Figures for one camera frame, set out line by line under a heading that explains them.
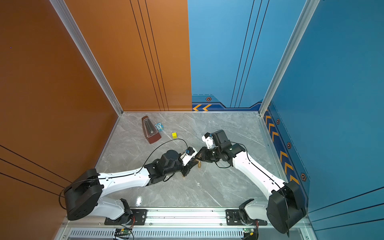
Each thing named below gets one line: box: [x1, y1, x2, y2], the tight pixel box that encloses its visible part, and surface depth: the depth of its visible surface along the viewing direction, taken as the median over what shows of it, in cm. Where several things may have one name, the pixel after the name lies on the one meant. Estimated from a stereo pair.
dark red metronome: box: [141, 115, 162, 144], surface depth 98 cm
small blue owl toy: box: [155, 122, 164, 132], surface depth 111 cm
